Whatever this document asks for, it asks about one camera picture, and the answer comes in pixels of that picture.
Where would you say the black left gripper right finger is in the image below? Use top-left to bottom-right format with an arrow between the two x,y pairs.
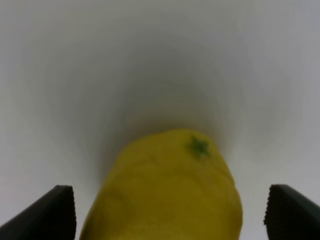
263,184 -> 320,240

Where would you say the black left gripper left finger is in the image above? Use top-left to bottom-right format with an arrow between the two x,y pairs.
0,185 -> 77,240

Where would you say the yellow lemon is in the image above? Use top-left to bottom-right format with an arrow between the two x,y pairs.
80,129 -> 243,240

